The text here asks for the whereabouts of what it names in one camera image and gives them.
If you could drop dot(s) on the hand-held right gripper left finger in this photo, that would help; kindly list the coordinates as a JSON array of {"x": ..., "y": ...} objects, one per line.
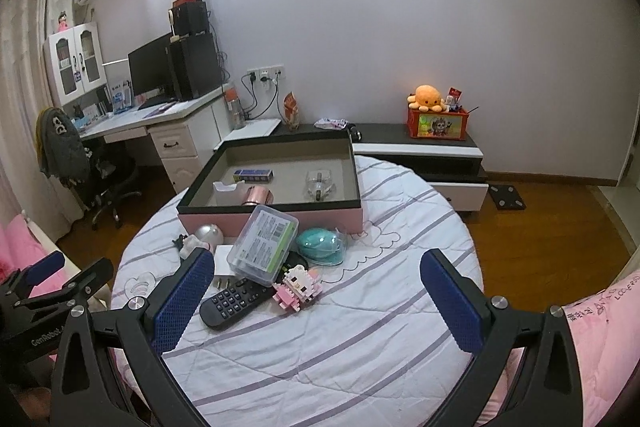
[{"x": 182, "y": 302}]

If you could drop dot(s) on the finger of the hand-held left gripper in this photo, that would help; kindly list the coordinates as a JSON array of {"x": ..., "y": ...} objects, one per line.
[
  {"x": 80, "y": 279},
  {"x": 46, "y": 264}
]

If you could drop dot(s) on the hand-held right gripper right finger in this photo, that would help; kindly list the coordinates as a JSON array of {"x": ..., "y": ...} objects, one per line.
[{"x": 452, "y": 307}]

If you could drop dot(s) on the black remote control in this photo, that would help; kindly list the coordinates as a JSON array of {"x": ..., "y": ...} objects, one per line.
[{"x": 232, "y": 304}]

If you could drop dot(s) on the clear plastic case green label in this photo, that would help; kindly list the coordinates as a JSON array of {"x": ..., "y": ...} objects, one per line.
[{"x": 262, "y": 244}]

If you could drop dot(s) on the pink block toy figure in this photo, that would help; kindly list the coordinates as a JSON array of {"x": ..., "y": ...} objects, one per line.
[{"x": 296, "y": 292}]

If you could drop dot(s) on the pink and black storage box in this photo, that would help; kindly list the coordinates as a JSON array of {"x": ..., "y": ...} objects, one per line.
[{"x": 300, "y": 219}]

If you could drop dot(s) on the teal computer mouse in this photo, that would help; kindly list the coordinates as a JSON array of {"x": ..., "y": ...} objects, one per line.
[{"x": 320, "y": 247}]

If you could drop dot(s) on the pink bedding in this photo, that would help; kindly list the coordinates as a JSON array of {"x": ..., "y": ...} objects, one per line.
[{"x": 20, "y": 247}]

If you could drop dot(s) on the white plug adapter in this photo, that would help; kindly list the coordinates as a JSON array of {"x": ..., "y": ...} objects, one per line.
[{"x": 221, "y": 264}]

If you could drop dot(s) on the small black white trinket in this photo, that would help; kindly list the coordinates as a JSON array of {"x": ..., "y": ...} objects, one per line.
[{"x": 186, "y": 244}]

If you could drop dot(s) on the silver dome lamp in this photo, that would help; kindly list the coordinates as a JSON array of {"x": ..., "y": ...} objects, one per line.
[{"x": 209, "y": 237}]

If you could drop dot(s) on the black office chair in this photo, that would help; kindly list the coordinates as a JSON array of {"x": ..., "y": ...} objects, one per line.
[{"x": 112, "y": 184}]

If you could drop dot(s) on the white tape holder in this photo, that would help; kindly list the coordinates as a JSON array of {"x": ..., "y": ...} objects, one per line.
[{"x": 225, "y": 194}]

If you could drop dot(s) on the black floor scale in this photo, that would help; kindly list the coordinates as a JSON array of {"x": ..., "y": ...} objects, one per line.
[{"x": 506, "y": 197}]

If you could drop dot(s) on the grey jacket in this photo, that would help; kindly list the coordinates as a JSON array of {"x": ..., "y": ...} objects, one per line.
[{"x": 60, "y": 142}]

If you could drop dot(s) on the pink metallic cylinder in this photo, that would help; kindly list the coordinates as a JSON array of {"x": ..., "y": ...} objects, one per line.
[{"x": 259, "y": 198}]

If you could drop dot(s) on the small blue box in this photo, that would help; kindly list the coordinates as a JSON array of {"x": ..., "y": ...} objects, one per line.
[{"x": 253, "y": 175}]

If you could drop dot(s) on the black and white tv cabinet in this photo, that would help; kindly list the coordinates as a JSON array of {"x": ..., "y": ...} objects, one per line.
[{"x": 425, "y": 154}]

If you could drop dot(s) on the pink printed blanket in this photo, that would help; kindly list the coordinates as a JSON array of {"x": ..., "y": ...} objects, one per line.
[{"x": 605, "y": 347}]

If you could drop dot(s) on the white desk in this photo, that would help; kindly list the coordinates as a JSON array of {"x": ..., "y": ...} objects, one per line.
[{"x": 175, "y": 142}]

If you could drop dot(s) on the glass ashtray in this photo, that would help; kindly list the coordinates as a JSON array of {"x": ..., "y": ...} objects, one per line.
[{"x": 318, "y": 184}]

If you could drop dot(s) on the red printed box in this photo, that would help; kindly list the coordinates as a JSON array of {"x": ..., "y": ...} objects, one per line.
[{"x": 437, "y": 124}]

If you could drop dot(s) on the blue box on desk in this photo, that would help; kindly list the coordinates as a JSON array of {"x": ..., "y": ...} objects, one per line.
[{"x": 121, "y": 97}]

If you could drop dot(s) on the white flat board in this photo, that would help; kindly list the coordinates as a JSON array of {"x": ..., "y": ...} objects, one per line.
[{"x": 252, "y": 130}]

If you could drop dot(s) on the black keyboard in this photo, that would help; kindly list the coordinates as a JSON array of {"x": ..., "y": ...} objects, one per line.
[{"x": 156, "y": 102}]

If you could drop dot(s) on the cream curtain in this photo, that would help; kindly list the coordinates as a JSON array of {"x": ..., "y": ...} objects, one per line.
[{"x": 22, "y": 72}]

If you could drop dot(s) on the clear bottle orange lid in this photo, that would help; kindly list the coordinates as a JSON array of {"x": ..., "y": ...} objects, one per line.
[{"x": 237, "y": 112}]

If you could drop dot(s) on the white glass door cabinet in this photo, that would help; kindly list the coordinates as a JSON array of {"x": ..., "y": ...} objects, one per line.
[{"x": 75, "y": 62}]

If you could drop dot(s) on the orange octopus plush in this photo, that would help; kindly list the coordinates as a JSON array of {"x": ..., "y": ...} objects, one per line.
[{"x": 427, "y": 98}]

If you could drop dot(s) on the orange snack bag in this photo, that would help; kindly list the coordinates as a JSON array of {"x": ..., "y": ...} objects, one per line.
[{"x": 292, "y": 112}]

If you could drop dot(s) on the floral pouch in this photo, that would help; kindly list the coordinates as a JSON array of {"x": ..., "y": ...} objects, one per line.
[{"x": 330, "y": 124}]

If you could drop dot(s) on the black computer monitor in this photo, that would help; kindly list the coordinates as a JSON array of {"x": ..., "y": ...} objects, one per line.
[{"x": 149, "y": 67}]

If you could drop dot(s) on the black computer tower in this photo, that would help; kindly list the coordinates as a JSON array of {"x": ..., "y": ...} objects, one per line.
[{"x": 195, "y": 67}]

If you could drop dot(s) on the pink doll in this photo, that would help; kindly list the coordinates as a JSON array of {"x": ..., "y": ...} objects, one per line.
[{"x": 63, "y": 22}]

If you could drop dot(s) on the white wall power strip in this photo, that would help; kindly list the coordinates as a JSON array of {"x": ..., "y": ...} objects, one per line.
[{"x": 265, "y": 72}]

